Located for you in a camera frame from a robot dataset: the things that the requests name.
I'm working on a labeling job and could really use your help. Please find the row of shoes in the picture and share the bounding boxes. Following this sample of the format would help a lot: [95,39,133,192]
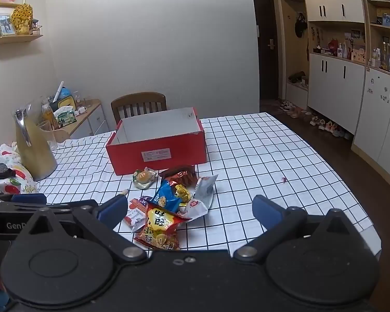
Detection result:
[279,100,353,140]

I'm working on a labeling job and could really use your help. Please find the red yellow snack packet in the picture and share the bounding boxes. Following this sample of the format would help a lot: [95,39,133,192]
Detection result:
[133,203,192,252]

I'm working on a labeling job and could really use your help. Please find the orange drink bottle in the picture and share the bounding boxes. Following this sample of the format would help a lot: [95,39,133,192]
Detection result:
[42,104,58,129]

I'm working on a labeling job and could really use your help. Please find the small brown label snack packet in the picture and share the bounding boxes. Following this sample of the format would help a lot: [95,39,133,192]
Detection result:
[123,208,147,233]

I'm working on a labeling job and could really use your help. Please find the black hanging bag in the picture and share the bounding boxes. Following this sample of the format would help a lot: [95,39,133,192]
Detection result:
[294,12,308,38]

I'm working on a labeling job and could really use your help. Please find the fruit print white cloth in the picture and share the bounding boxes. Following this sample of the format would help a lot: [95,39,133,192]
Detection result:
[0,142,40,196]

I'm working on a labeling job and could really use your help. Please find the white cabinet with stickers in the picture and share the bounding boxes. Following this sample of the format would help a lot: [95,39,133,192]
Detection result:
[351,68,390,183]

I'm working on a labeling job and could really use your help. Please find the wooden open shelf unit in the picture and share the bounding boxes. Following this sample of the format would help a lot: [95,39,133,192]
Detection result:
[358,0,390,79]

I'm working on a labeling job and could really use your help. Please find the white snack packet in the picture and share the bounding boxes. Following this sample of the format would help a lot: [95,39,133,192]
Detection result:
[179,174,219,220]

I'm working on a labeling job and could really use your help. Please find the white stick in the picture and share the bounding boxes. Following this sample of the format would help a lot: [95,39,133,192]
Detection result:
[53,81,65,103]

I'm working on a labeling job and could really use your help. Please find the small photo frame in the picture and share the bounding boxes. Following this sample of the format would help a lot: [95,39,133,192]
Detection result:
[0,13,16,36]

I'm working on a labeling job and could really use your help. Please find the white shoe bench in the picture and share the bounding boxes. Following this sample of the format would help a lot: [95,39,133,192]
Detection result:
[285,81,309,110]

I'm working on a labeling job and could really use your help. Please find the black mesh cloth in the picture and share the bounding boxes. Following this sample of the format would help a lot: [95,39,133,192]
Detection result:
[0,162,17,183]

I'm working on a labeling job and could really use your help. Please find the white lower cabinet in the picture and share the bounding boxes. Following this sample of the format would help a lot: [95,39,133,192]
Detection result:
[307,53,366,136]

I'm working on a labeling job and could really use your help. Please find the red cardboard box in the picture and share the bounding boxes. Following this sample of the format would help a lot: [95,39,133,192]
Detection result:
[105,107,208,176]

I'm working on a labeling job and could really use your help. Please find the gold candy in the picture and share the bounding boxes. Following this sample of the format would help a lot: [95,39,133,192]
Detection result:
[175,184,192,204]

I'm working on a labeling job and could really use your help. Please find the wooden top sideboard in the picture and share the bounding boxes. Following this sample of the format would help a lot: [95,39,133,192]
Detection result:
[57,99,110,144]

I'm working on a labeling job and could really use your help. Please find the assorted countertop bottles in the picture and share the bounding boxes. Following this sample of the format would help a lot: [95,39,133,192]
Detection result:
[336,40,366,64]

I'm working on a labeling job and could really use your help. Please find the gold flower ornament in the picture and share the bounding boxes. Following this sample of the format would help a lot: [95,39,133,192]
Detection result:
[11,3,34,36]

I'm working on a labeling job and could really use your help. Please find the brown foil snack packet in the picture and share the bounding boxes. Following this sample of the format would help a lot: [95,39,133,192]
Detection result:
[158,165,199,189]

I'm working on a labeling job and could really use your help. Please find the clear glass cup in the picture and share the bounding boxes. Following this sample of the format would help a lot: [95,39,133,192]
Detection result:
[36,120,58,152]

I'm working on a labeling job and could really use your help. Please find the blue snack packet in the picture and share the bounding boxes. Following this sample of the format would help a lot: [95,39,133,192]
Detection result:
[149,179,183,214]

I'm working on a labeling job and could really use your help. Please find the green white tissue box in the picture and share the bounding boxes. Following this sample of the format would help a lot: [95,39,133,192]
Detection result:
[54,106,77,127]

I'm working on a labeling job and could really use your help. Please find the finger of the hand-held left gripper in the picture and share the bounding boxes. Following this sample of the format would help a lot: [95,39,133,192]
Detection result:
[16,200,100,214]
[0,193,48,206]

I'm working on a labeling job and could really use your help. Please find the wooden wall shelf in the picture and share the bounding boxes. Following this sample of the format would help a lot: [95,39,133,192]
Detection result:
[0,25,44,51]

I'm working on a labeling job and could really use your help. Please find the wooden tray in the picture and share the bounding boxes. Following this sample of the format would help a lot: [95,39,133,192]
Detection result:
[50,128,71,144]

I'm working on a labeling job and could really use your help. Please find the dark entrance door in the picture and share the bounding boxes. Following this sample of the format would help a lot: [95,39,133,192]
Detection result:
[251,0,279,102]

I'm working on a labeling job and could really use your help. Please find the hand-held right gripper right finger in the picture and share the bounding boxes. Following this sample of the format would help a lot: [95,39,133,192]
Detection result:
[232,194,365,264]

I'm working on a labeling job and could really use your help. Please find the wooden chair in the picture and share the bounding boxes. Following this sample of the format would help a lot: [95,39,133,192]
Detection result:
[110,92,167,131]

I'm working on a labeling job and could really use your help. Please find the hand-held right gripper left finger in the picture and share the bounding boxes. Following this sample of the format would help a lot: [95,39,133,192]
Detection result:
[16,194,148,264]

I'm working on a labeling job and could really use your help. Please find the burger print snack packet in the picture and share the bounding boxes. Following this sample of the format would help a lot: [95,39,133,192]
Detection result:
[133,167,157,190]

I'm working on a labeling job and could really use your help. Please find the gold thermos jug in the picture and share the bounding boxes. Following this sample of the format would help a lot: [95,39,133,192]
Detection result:
[13,102,59,181]

